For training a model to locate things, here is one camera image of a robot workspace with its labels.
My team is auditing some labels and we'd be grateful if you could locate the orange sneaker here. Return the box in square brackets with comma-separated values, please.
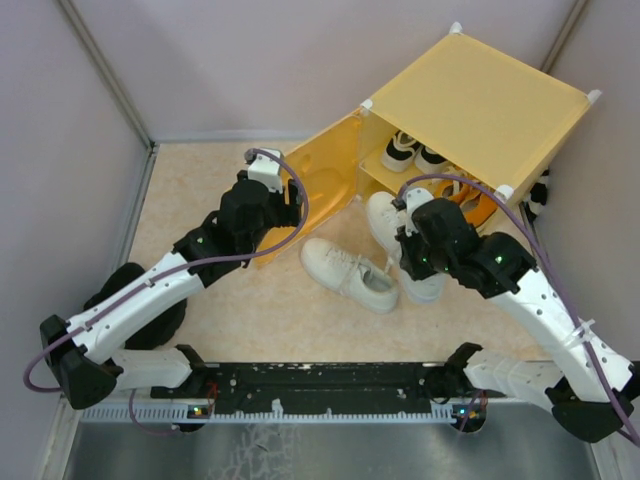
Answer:
[460, 188, 498, 230]
[435, 166, 477, 205]

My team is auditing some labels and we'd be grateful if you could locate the yellow cabinet door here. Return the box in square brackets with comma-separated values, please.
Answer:
[253, 109, 363, 267]

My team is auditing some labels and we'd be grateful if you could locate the black white sneaker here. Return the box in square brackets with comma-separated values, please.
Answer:
[381, 130, 422, 173]
[414, 145, 449, 174]

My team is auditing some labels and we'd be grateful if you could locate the yellow shoe cabinet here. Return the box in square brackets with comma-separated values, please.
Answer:
[359, 23, 601, 207]

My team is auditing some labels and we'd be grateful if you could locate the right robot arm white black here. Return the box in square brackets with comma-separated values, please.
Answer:
[392, 188, 639, 443]

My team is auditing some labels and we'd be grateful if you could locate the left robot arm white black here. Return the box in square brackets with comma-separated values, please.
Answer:
[39, 168, 309, 410]

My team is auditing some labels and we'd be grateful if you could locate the black white striped slipper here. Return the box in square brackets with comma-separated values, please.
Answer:
[522, 169, 550, 223]

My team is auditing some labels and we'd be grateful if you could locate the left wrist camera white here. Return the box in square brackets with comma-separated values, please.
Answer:
[244, 149, 284, 193]

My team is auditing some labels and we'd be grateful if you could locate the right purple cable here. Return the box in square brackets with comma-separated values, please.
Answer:
[397, 173, 640, 447]

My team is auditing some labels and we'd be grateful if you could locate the purple cable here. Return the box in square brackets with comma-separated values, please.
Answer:
[22, 148, 312, 394]
[397, 173, 640, 447]

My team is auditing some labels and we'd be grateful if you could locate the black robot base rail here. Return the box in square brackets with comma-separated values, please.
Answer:
[151, 342, 482, 414]

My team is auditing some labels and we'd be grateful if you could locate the grey cable duct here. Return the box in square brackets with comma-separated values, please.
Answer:
[79, 402, 466, 425]

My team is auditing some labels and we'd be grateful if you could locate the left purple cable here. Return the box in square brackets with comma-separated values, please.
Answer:
[22, 148, 312, 394]

